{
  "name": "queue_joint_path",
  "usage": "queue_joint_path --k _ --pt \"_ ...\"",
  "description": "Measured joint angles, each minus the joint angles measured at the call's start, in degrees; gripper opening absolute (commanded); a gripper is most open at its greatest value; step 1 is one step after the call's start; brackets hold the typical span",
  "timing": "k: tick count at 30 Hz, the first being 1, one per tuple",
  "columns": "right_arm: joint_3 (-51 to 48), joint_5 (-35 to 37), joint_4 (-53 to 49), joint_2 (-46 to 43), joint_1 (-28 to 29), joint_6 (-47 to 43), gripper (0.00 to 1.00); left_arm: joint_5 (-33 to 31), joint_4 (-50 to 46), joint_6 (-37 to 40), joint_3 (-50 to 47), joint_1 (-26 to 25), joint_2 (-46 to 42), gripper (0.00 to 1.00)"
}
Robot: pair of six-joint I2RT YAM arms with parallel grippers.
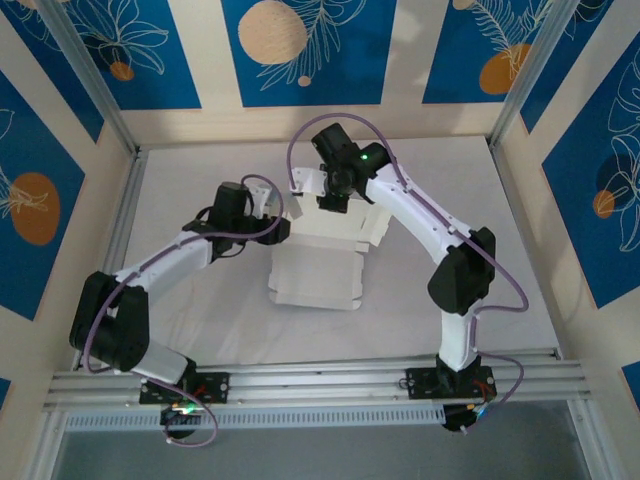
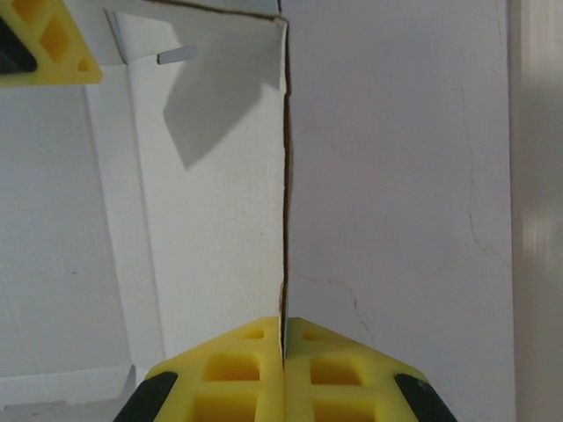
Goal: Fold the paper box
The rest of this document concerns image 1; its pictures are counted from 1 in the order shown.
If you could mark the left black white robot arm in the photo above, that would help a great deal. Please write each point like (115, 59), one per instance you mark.
(165, 260)

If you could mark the aluminium mounting rail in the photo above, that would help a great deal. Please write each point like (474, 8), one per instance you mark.
(320, 380)

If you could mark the blue poster orange circle flower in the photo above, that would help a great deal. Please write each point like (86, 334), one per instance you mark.
(30, 150)

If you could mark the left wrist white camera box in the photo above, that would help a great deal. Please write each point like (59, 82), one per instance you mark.
(260, 197)

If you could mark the blue poster orange circle fern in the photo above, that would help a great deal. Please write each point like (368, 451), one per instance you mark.
(450, 60)

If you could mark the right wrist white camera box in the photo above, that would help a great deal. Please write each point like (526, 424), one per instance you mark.
(310, 180)

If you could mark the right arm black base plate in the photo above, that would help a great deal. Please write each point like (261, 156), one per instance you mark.
(420, 382)

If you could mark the blue poster peach circle fern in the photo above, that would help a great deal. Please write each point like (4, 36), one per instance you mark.
(350, 75)

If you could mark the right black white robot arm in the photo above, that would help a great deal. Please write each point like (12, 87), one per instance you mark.
(425, 215)

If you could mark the black controller box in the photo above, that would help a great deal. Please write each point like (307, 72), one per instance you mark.
(170, 419)
(457, 420)

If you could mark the aluminium side rail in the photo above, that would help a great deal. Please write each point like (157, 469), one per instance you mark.
(127, 210)

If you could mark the aluminium frame post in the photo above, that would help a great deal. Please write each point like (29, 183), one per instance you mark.
(525, 65)
(90, 75)

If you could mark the white and blue paper box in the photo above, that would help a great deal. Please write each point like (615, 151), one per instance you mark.
(320, 270)

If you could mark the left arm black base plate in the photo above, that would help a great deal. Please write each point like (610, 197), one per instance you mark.
(220, 387)

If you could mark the white table mat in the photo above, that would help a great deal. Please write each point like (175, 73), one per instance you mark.
(190, 165)

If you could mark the blue poster orange dot flower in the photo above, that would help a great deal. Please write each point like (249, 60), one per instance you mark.
(575, 225)
(170, 75)

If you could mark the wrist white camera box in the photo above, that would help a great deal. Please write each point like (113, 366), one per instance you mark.
(310, 180)
(260, 197)

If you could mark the blue poster white line flower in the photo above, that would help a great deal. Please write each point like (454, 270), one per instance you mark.
(55, 60)
(561, 65)

